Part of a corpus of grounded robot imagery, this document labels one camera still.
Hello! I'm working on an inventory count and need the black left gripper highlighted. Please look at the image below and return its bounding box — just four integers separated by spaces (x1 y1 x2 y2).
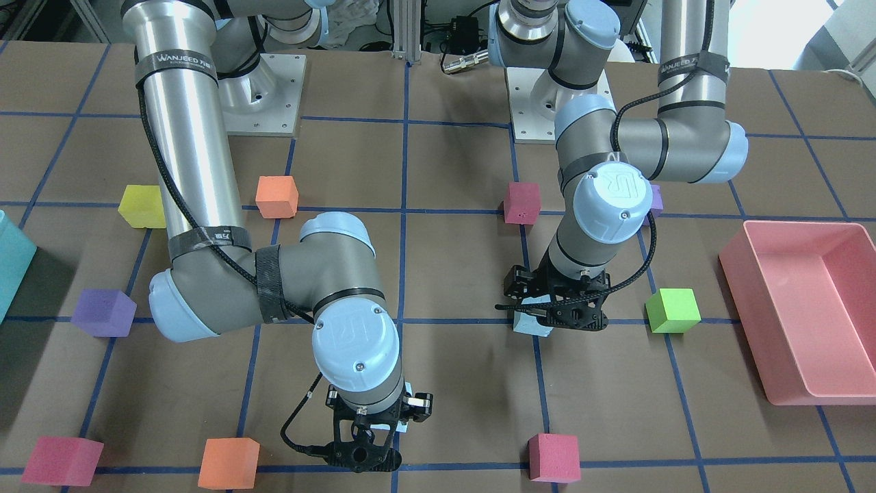
503 259 610 331

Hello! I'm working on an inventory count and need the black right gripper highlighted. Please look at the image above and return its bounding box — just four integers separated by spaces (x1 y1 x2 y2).
324 385 434 473

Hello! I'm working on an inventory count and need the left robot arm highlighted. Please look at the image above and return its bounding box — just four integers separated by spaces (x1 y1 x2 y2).
488 1 749 336

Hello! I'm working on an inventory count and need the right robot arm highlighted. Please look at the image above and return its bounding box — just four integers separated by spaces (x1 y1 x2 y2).
120 1 433 473

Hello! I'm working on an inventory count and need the green foam block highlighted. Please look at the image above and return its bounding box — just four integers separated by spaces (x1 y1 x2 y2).
645 288 701 333

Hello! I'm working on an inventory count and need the crimson foam block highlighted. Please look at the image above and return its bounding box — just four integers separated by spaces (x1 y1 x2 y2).
528 433 582 484
502 181 541 225

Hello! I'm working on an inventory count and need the purple foam block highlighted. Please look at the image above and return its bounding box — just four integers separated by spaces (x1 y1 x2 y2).
650 182 664 219
70 288 137 337

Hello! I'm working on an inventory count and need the orange foam block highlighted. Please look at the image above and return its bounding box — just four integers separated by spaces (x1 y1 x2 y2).
255 175 298 219
198 438 260 490

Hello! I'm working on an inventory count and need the pink plastic bin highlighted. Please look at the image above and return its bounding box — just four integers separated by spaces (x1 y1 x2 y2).
719 220 875 405

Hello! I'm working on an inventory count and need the silver metal connector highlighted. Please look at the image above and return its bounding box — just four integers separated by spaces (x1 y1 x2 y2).
440 49 489 75

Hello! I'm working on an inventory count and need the black power adapter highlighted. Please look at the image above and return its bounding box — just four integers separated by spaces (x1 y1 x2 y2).
447 16 480 54

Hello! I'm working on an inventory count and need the pink foam block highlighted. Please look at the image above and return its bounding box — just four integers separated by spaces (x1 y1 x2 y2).
20 436 104 487

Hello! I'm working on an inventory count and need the yellow foam block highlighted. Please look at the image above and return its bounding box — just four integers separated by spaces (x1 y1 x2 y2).
118 184 166 229

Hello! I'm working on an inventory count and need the cyan plastic bin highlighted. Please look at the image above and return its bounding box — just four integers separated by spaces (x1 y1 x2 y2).
1 210 37 323

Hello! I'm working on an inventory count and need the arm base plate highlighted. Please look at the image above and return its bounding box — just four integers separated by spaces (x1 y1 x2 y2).
506 66 613 144
219 53 307 137

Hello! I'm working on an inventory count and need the aluminium profile post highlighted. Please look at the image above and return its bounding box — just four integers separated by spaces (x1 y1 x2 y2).
388 0 423 66

